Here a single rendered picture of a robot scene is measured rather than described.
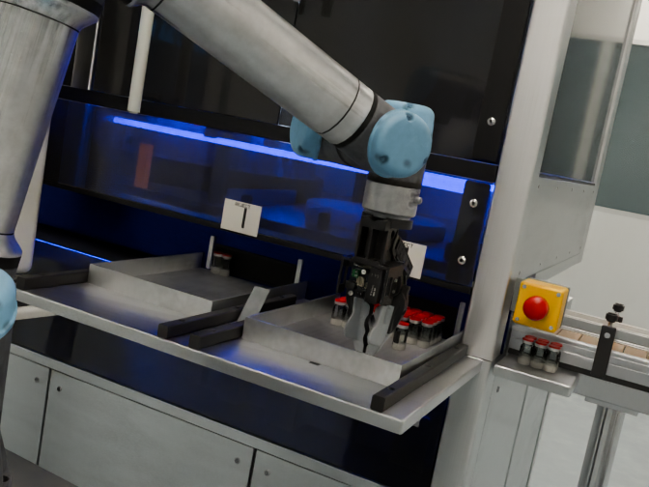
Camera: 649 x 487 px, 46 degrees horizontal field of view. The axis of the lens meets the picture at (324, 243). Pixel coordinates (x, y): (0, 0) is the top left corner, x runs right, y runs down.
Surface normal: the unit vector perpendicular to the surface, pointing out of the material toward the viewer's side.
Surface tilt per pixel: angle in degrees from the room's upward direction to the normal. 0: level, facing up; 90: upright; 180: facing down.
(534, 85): 90
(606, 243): 90
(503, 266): 90
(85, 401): 90
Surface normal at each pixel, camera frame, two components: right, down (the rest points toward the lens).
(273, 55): 0.29, 0.39
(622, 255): -0.43, 0.05
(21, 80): 0.39, 0.19
